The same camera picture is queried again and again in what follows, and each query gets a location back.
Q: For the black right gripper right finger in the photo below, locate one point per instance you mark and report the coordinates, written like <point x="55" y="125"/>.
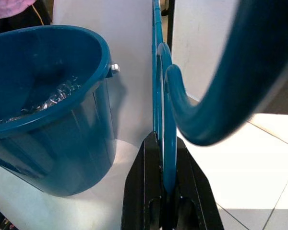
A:
<point x="196" y="198"/>

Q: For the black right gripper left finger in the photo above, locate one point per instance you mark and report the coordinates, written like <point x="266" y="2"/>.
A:
<point x="141" y="191"/>

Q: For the blue plastic bucket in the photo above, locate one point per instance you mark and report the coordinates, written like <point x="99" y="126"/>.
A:
<point x="62" y="143"/>

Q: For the clear plastic bag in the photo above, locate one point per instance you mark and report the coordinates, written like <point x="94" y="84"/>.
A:
<point x="52" y="98"/>

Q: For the person in pink shirt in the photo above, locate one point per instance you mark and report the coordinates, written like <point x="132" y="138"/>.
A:
<point x="9" y="8"/>

